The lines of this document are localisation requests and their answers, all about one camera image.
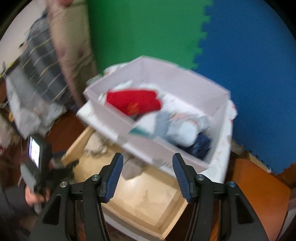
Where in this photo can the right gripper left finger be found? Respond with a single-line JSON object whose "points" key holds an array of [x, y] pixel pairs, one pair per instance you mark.
{"points": [[57, 220]]}

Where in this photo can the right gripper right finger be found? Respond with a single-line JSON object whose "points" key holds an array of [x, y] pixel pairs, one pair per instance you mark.
{"points": [[238, 219]]}

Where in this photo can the taupe knotted underwear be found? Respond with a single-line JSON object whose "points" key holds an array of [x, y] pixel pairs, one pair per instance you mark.
{"points": [[133, 168]]}

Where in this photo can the wooden top drawer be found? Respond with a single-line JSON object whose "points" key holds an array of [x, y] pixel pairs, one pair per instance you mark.
{"points": [[146, 207]]}

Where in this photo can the blue floral lace sock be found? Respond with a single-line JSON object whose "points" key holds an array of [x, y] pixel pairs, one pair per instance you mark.
{"points": [[184, 128]]}

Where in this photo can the pale blue garment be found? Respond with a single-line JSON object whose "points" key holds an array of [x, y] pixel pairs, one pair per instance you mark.
{"points": [[146, 124]]}

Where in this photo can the light blue knit sock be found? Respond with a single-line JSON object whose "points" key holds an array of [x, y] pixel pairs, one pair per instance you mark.
{"points": [[161, 124]]}

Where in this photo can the navy patterned underwear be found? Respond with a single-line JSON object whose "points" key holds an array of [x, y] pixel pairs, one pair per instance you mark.
{"points": [[200, 147]]}

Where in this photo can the grey drawer cabinet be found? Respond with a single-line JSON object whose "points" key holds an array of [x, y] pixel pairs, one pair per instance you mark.
{"points": [[148, 206]]}

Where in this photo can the red embroidered underwear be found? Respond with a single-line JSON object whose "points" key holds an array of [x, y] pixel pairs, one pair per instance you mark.
{"points": [[133, 102]]}

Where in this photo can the person left hand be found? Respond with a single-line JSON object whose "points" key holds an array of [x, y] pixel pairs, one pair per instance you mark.
{"points": [[33, 199]]}

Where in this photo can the orange wooden furniture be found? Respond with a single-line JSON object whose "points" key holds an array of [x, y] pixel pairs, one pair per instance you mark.
{"points": [[268, 196]]}

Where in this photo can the white floral bedsheet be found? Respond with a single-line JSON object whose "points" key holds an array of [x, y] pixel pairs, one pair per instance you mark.
{"points": [[31, 113]]}

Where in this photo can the plaid grey blanket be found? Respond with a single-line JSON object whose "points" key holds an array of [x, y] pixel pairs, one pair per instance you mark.
{"points": [[40, 67]]}

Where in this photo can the white XINCCI shoe box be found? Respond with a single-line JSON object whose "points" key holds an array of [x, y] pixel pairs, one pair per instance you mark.
{"points": [[161, 95]]}

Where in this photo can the floral pink curtain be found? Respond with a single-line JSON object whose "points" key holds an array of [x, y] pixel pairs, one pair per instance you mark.
{"points": [[69, 27]]}

